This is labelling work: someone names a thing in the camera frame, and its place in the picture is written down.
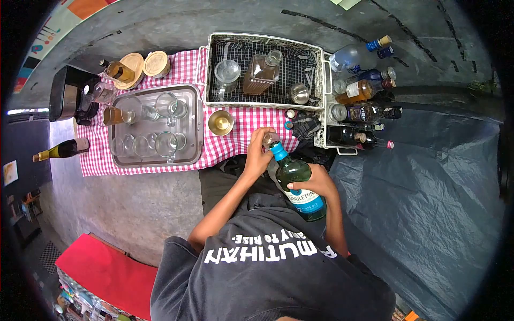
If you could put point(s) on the person's left hand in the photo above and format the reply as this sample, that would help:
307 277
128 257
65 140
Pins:
255 154

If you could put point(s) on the person's right hand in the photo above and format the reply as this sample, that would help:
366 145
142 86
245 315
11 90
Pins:
321 182

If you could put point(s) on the person's right fingers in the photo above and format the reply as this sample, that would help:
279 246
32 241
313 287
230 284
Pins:
299 185

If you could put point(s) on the person's left fingers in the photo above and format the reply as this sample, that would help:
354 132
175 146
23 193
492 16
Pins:
265 131

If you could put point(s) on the small clear glass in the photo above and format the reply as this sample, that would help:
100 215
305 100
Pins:
271 139

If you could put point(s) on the green bottle with blue label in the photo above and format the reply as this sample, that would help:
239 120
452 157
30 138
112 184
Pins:
295 172

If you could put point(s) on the red checked cloth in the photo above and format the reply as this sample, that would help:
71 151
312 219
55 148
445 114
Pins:
249 120

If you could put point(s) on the blue bottle cap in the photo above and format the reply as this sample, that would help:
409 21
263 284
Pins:
288 125

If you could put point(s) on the small round bottle cap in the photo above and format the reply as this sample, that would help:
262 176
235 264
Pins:
290 113

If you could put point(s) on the dark grey folded cloth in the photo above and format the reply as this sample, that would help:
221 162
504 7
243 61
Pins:
305 125

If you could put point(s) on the brass bowl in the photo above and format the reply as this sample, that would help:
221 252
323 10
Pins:
221 122

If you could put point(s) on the round metal cup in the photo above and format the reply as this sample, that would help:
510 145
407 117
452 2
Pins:
299 93

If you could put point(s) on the square glass decanter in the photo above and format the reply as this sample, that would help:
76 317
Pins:
261 74

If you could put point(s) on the glass mug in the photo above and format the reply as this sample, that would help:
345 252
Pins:
227 74
166 144
166 105

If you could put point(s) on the metal tray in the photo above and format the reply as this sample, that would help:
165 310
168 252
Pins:
190 120

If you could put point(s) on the dark bottle with pink cap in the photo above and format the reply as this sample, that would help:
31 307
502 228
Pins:
371 141

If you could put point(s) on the dark bottle with black cap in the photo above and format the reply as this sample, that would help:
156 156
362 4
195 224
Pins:
367 113

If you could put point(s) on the person's body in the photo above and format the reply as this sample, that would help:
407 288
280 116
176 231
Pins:
261 281

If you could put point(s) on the amber liquor bottle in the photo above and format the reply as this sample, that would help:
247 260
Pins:
359 90

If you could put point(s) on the clear bottle with cork stopper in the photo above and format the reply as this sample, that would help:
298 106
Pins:
355 57

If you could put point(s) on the blue plastic tarp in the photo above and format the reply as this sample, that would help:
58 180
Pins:
417 200

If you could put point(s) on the small glass tumbler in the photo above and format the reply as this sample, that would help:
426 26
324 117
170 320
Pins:
143 145
117 146

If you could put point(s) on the blue glass bottle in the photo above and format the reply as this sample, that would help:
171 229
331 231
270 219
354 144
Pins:
373 75

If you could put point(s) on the jar with wooden lid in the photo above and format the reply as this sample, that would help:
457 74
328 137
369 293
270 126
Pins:
156 63

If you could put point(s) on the large wine glass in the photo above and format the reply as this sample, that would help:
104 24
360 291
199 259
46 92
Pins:
130 108

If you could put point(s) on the round wooden board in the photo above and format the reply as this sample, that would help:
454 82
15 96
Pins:
134 64

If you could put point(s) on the glass with amber liquid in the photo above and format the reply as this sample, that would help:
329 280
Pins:
112 115

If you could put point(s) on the amber glass bottle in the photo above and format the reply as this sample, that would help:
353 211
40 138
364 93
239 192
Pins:
118 71

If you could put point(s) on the clear glass jar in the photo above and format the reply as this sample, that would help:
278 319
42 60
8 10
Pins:
103 93

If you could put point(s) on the black and silver appliance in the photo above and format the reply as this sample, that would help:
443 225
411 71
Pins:
66 94

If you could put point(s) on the dark wine bottle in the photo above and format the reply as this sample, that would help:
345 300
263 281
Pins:
62 149

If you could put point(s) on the colourful printed mat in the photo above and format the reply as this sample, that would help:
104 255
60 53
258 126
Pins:
48 36

